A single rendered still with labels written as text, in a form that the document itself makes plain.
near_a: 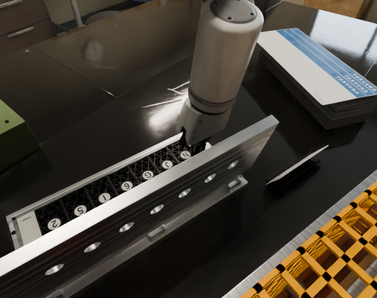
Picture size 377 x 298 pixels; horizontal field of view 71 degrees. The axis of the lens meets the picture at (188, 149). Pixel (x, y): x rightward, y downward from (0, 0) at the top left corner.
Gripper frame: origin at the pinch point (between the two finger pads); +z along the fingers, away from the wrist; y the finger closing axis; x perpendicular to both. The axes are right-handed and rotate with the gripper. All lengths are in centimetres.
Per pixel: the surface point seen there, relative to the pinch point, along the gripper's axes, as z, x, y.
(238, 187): 0.2, 12.8, -1.3
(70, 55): 18, -65, 9
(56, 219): 1.5, -0.5, 32.1
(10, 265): -19.0, 11.2, 34.8
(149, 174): 1.4, 0.2, 12.8
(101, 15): 64, -156, -37
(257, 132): -18.9, 11.5, 0.6
